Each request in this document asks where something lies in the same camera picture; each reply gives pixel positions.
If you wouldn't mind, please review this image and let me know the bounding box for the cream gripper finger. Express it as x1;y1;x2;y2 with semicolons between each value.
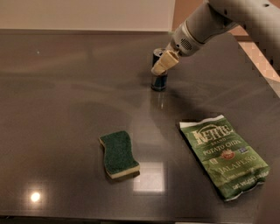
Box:
151;49;179;75

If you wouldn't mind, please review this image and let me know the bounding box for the blue silver redbull can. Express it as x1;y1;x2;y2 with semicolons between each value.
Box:
151;48;167;92

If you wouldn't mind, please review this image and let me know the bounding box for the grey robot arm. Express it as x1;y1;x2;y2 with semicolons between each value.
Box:
151;0;280;75

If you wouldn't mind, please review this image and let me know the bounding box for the green yellow sponge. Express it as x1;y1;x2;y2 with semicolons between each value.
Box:
99;131;140;179

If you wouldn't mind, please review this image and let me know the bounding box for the green kettle chips bag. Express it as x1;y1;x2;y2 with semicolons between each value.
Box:
179;115;270;201

